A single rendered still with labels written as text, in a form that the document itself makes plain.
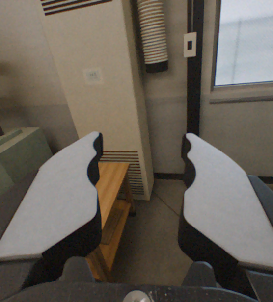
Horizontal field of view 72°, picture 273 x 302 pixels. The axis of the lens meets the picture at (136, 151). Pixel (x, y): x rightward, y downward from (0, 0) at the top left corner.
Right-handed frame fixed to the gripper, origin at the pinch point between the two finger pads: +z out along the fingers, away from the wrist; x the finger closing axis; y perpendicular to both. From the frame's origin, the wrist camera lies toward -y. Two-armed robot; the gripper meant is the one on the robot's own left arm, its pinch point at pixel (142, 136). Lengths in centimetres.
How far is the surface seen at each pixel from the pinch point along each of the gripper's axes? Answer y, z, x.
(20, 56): 9, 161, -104
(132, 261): 126, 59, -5
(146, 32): -7, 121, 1
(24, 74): 24, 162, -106
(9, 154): 72, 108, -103
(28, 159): 85, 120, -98
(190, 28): -9, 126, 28
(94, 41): -2, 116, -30
